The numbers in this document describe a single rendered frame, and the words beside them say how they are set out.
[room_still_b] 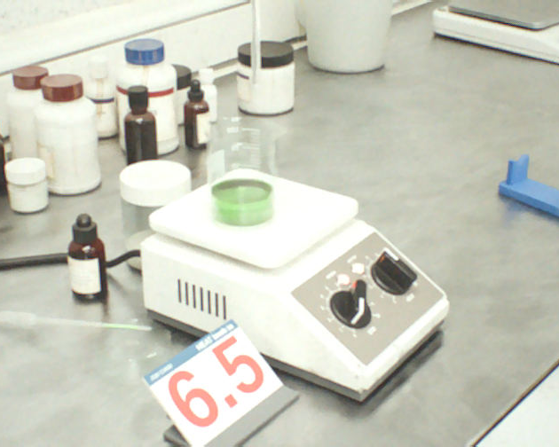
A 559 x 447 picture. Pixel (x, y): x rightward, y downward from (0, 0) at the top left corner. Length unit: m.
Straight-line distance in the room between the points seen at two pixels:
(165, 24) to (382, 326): 0.63
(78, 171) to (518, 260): 0.42
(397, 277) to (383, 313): 0.03
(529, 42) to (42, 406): 0.94
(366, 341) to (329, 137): 0.47
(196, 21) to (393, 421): 0.73
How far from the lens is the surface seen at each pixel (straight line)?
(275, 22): 1.43
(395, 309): 0.76
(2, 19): 1.17
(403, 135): 1.17
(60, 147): 1.02
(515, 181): 1.04
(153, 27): 1.26
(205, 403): 0.69
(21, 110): 1.08
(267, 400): 0.72
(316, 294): 0.73
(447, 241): 0.94
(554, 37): 1.47
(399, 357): 0.75
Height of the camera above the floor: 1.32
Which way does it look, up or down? 26 degrees down
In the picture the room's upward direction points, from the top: straight up
